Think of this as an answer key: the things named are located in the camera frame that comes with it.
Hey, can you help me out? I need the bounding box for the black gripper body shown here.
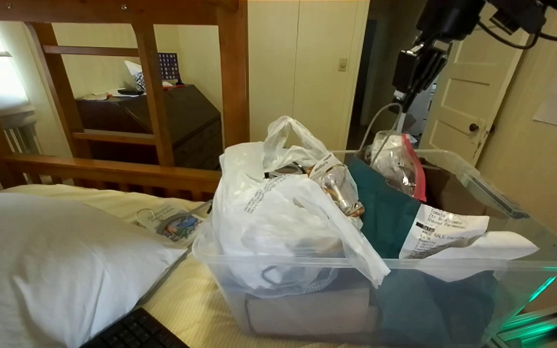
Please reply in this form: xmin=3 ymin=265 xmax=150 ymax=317
xmin=390 ymin=36 xmax=454 ymax=100

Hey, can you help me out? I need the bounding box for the white plastic shopping bag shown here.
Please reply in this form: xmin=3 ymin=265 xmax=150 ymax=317
xmin=206 ymin=114 xmax=394 ymax=299

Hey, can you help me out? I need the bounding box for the white panelled door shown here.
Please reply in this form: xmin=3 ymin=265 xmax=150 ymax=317
xmin=417 ymin=5 xmax=545 ymax=166

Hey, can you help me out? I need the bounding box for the clear zip bag red stripe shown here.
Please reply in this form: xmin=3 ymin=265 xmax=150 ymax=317
xmin=365 ymin=127 xmax=429 ymax=205

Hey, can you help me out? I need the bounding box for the brown cardboard piece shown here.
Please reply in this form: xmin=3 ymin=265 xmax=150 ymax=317
xmin=419 ymin=162 xmax=487 ymax=216

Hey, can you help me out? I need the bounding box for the teal cloth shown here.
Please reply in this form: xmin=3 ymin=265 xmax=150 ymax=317
xmin=344 ymin=152 xmax=500 ymax=348

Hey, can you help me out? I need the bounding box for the printed white paper sheet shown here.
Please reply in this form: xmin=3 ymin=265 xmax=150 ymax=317
xmin=398 ymin=203 xmax=491 ymax=261

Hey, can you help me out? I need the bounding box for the plain white paper sheet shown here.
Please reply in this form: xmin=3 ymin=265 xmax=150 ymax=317
xmin=419 ymin=230 xmax=541 ymax=284

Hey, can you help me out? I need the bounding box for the dark wooden dresser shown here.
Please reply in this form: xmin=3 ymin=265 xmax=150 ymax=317
xmin=73 ymin=83 xmax=224 ymax=172

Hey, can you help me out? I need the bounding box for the clear plastic storage bin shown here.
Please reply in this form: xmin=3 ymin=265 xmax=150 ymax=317
xmin=191 ymin=145 xmax=557 ymax=348

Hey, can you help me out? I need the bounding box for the grey flat box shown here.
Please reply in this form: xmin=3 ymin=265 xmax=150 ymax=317
xmin=243 ymin=284 xmax=380 ymax=342

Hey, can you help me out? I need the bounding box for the blue patterned bag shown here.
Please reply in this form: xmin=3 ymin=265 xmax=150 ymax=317
xmin=154 ymin=50 xmax=183 ymax=87

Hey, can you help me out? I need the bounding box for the colourful printed leaflet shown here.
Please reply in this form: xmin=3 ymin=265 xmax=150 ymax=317
xmin=131 ymin=199 xmax=212 ymax=251

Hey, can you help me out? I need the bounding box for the black laptop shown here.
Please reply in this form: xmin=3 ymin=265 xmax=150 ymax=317
xmin=79 ymin=305 xmax=191 ymax=348

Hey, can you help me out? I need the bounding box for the white pillow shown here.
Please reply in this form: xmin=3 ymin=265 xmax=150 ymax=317
xmin=0 ymin=191 xmax=191 ymax=348

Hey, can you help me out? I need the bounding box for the grey radiator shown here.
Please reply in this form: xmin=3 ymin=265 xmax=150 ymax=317
xmin=0 ymin=104 xmax=42 ymax=195

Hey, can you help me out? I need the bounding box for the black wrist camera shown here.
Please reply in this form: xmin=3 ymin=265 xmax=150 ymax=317
xmin=415 ymin=0 xmax=487 ymax=42

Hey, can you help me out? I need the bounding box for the gold strap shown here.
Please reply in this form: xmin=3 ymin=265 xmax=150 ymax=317
xmin=317 ymin=162 xmax=367 ymax=218

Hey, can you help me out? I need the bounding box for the wooden bunk bed frame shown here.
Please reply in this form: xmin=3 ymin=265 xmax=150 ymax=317
xmin=0 ymin=0 xmax=251 ymax=201

